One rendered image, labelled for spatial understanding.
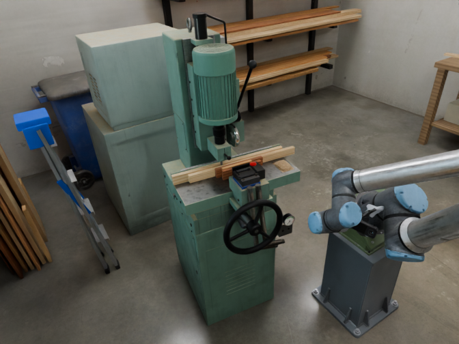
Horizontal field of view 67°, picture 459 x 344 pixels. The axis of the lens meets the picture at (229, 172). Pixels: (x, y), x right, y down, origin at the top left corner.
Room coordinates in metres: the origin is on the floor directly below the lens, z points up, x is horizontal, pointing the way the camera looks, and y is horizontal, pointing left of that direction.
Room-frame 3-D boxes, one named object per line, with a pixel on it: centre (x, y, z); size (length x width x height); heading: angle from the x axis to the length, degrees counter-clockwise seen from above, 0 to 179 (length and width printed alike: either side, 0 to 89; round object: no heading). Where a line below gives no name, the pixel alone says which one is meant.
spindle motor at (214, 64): (1.46, 0.04, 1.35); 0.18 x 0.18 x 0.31
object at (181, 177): (1.50, 0.00, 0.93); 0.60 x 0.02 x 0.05; 112
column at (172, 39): (1.73, 0.15, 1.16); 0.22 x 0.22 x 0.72; 22
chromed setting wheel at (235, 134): (1.63, -0.03, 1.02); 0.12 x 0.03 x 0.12; 22
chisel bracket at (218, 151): (1.48, 0.04, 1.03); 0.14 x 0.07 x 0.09; 22
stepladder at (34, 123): (1.75, 0.97, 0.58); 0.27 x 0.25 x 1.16; 120
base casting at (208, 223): (1.57, 0.08, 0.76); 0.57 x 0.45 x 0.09; 22
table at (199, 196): (1.38, -0.05, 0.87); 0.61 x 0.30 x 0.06; 112
